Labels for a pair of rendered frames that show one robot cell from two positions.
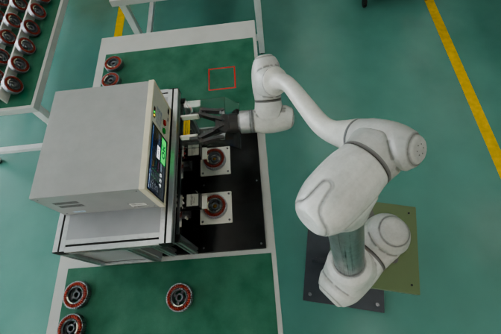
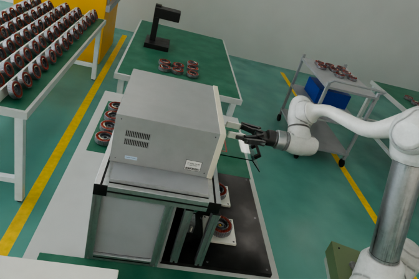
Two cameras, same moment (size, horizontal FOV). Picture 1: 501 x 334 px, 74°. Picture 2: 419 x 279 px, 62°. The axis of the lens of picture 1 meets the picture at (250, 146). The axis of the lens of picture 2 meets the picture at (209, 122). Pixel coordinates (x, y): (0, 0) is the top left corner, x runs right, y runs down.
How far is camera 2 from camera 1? 1.04 m
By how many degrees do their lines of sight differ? 37
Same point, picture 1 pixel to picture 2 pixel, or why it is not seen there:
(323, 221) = not seen: outside the picture
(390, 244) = (410, 255)
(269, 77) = (310, 105)
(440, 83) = (364, 226)
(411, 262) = not seen: outside the picture
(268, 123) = (301, 141)
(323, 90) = (267, 206)
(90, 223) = (136, 172)
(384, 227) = not seen: hidden behind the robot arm
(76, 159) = (159, 104)
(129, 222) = (177, 180)
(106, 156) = (186, 110)
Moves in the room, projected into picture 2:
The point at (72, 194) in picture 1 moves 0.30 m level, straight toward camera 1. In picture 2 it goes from (159, 121) to (235, 160)
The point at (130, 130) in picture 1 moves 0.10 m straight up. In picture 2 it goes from (204, 103) to (210, 81)
